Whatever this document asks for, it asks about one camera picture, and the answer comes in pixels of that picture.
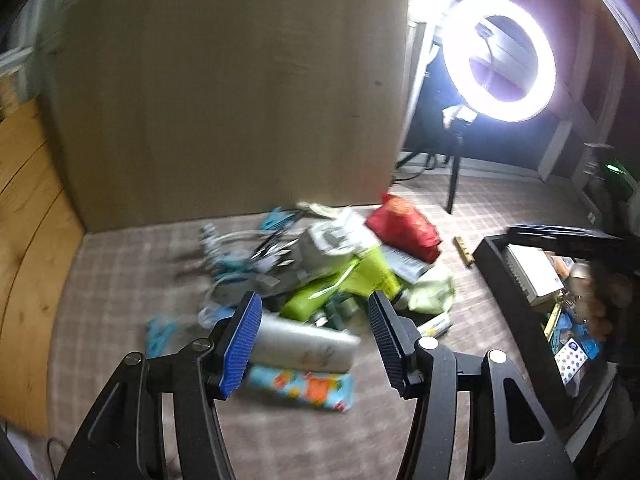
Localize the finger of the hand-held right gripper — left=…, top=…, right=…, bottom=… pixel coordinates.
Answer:
left=505, top=224, right=640, bottom=262

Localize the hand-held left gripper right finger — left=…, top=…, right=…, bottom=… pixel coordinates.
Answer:
left=367, top=290, right=573, bottom=480

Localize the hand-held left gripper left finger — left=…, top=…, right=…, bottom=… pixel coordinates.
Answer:
left=57, top=290, right=263, bottom=480

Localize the white cardboard box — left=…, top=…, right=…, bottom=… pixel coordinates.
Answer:
left=502, top=245, right=568, bottom=306

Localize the white tube blue cap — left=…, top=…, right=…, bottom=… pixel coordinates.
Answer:
left=250, top=312, right=362, bottom=373

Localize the black container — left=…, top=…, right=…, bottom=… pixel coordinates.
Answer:
left=472, top=232, right=640, bottom=441

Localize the colourful printed tube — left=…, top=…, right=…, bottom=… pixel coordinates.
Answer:
left=247, top=364, right=356, bottom=413

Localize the red bag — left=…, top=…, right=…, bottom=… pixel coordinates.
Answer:
left=365, top=192, right=443, bottom=263

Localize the person's right hand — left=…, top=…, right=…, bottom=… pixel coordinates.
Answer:
left=575, top=265, right=633, bottom=341

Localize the yellow-green cloth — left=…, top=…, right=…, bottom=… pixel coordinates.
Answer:
left=405, top=262, right=457, bottom=313

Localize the lime green tube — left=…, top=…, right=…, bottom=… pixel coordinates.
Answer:
left=280, top=250, right=403, bottom=323

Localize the teal clothes peg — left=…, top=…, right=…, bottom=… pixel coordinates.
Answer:
left=262, top=206, right=301, bottom=231
left=145, top=316, right=178, bottom=361

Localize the dark device green light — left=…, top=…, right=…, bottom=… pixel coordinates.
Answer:
left=580, top=142, right=640, bottom=221

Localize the grey foil pouch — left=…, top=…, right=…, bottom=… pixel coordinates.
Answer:
left=292, top=222, right=361, bottom=286

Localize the black tripod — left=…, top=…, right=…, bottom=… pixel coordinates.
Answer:
left=395, top=120, right=481, bottom=215

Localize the polka dot card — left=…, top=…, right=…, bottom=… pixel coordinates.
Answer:
left=552, top=337, right=590, bottom=386

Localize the crumpled white paper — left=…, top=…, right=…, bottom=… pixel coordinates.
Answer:
left=442, top=105, right=476, bottom=128

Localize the pine wood board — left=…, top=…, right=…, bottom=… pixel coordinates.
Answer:
left=0, top=97, right=86, bottom=436

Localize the large plywood board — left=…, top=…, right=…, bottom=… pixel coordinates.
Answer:
left=50, top=0, right=411, bottom=233

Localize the white window frame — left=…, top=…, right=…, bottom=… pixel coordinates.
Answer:
left=407, top=20, right=441, bottom=161

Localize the ring light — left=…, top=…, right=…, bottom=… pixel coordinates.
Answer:
left=442, top=0, right=557, bottom=123

